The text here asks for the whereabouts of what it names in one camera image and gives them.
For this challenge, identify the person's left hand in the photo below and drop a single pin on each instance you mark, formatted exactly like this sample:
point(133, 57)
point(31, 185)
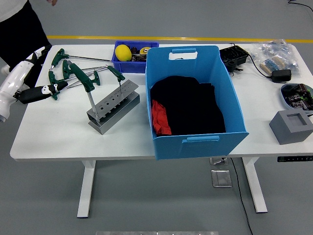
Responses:
point(53, 2)

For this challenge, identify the black plastic tray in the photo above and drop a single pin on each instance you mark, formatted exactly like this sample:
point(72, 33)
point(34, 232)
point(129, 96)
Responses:
point(233, 54)

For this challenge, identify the black cylinder part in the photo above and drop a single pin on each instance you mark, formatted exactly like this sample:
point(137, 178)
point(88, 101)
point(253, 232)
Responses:
point(231, 65)

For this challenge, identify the dark small parts pile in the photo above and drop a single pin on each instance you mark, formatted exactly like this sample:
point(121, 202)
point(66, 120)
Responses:
point(138, 58)

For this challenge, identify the small metal floor plate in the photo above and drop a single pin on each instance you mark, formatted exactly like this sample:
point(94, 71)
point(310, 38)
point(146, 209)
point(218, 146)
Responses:
point(217, 160)

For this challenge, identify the black power adapter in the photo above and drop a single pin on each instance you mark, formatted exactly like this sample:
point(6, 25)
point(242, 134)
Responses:
point(281, 76)

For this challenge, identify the electronic components pile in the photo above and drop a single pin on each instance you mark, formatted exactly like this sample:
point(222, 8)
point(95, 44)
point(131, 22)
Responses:
point(299, 96)

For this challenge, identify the beige resistor tape roll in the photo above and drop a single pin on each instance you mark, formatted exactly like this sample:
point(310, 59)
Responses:
point(272, 64)

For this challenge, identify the long thin green T-wrench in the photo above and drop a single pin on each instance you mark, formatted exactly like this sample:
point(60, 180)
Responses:
point(60, 56)

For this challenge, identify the person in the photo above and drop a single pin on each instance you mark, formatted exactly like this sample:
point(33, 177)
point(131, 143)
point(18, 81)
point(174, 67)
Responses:
point(22, 36)

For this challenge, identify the black cloth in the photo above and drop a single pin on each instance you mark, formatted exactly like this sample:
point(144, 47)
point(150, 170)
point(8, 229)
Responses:
point(193, 107)

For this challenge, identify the small blue plastic bin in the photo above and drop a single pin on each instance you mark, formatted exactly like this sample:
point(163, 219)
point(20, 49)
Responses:
point(129, 66)

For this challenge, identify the black table control panel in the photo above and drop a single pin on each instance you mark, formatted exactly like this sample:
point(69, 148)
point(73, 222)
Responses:
point(294, 158)

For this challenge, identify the red cloth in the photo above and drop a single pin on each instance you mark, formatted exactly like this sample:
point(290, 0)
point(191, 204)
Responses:
point(160, 117)

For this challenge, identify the light blue dish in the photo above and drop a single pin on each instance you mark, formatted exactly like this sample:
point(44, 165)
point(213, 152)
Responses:
point(283, 98)

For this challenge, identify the clear plastic parts bag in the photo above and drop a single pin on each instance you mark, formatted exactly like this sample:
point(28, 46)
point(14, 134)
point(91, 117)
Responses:
point(271, 50)

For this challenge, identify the white table leg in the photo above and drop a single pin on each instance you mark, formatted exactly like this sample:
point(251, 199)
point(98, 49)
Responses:
point(255, 186)
point(86, 191)

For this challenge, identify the large blue folding box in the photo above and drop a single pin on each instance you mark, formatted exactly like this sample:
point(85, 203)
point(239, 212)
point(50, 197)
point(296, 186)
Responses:
point(195, 147)

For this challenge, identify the grey metal tool rack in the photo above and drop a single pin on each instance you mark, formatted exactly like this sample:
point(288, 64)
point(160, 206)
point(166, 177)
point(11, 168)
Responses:
point(115, 107)

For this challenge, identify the large metal floor plate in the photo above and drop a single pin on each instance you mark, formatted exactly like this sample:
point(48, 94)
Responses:
point(221, 178)

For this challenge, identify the yellow tape measure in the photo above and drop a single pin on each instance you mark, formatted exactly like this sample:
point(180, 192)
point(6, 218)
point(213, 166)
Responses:
point(144, 50)

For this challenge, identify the grey block with recess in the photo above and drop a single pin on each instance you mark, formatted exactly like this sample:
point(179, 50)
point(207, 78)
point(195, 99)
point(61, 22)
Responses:
point(286, 132)

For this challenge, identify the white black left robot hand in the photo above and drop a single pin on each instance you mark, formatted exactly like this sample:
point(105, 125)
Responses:
point(9, 83)

